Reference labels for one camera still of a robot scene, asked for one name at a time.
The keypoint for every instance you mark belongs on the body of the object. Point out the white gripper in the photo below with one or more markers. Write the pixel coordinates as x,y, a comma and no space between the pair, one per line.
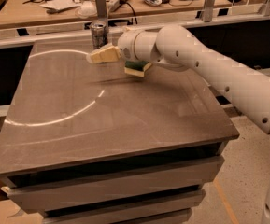
126,45

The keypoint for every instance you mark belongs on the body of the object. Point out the silver redbull can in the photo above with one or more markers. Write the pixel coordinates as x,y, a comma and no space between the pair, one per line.
99,34

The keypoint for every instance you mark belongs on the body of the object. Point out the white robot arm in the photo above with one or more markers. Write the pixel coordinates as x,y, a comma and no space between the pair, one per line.
175,48

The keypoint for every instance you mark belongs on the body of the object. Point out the green yellow sponge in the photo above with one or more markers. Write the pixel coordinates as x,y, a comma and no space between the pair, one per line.
137,69

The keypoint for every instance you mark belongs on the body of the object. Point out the white paper sheet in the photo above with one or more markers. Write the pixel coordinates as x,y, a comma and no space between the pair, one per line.
60,4

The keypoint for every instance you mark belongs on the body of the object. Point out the wooden workbench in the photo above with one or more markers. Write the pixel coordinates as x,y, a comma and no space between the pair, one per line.
103,3

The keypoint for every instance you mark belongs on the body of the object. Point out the grey table drawer cabinet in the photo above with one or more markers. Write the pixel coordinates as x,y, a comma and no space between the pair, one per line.
158,187

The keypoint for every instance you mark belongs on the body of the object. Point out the metal frame rail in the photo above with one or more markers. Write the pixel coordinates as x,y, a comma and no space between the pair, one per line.
221,13

